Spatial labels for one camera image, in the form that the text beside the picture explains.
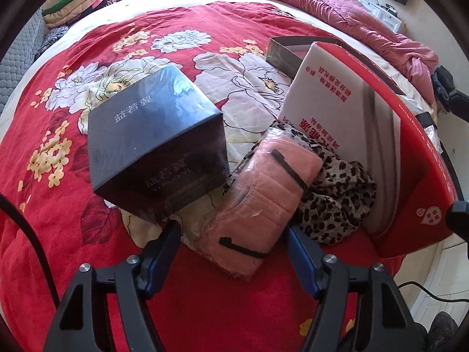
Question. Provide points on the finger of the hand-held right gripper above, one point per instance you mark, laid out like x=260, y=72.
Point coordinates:
x=458, y=217
x=460, y=104

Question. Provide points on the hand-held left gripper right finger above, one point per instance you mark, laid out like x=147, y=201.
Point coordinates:
x=304, y=260

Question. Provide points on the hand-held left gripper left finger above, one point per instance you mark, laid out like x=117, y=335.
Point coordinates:
x=165, y=260

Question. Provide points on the pink towel pack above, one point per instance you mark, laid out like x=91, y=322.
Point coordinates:
x=263, y=198

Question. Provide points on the shallow cardboard box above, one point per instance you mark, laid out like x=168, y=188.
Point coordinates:
x=282, y=57

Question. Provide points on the dark bag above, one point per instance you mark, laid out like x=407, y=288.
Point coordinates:
x=441, y=84

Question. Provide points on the leopard print cloth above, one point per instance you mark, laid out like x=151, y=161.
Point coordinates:
x=340, y=198

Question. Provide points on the red floral blanket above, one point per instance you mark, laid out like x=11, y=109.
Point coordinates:
x=91, y=264

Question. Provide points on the person's dark shoe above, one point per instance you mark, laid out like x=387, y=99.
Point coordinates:
x=443, y=330

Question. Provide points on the white drawer cabinet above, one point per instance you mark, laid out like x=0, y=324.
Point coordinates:
x=384, y=14

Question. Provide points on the large red tissue pack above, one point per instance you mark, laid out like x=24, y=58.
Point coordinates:
x=340, y=91

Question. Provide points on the dark glossy box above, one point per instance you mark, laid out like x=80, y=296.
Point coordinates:
x=154, y=135

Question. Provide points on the pink quilt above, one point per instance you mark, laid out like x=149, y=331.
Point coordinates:
x=348, y=11

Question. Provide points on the grey quilted headboard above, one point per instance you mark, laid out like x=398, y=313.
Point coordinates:
x=18, y=62

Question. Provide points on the dark patterned pillow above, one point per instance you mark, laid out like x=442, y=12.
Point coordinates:
x=51, y=40

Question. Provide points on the stack of folded clothes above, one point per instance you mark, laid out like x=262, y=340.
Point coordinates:
x=80, y=3

